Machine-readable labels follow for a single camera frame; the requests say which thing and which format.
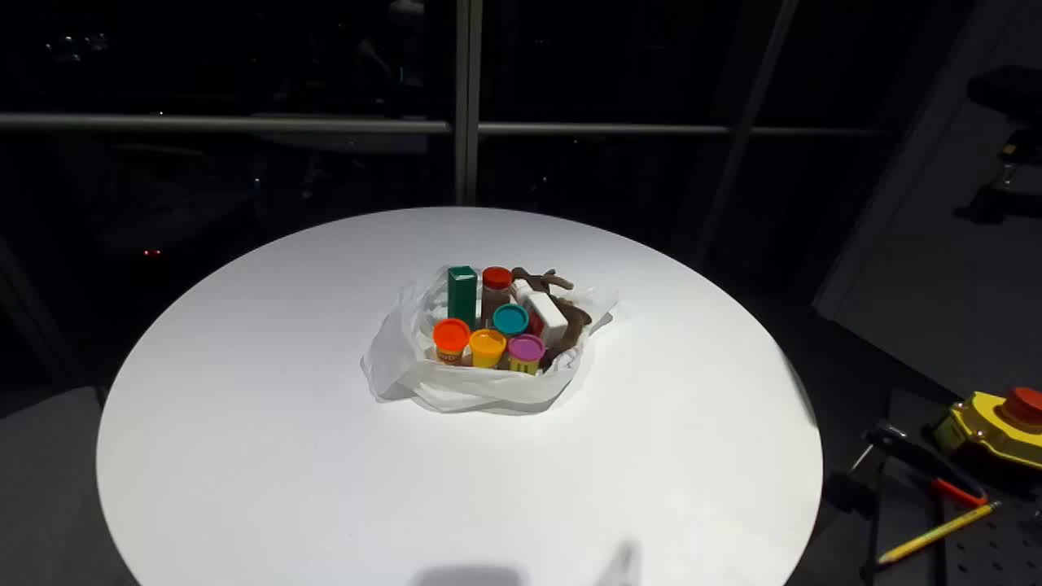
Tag white rectangular bottle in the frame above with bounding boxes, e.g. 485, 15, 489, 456
511, 279, 567, 340

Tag teal-lidded play-doh can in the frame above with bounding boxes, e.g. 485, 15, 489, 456
492, 303, 532, 340

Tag green rectangular box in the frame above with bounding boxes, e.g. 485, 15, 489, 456
447, 266, 480, 322

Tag white plastic bag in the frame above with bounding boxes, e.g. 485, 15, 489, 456
360, 278, 614, 413

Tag red-lidded brown spice jar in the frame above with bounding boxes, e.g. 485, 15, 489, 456
482, 266, 511, 315

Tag brown plush toy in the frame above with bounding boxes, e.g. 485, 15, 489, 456
511, 266, 589, 368

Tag purple-lidded play-doh can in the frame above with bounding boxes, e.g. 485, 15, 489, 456
508, 336, 546, 373

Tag orange-lidded play-doh can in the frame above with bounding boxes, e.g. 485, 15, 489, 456
433, 318, 473, 361

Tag metal window railing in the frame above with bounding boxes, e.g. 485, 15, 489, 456
0, 0, 870, 201

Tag yellow pencil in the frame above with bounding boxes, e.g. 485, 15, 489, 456
875, 500, 1002, 567

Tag yellow emergency stop button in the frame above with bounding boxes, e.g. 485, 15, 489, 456
934, 386, 1042, 468

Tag red-handled black tool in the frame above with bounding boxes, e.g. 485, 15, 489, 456
865, 424, 989, 507

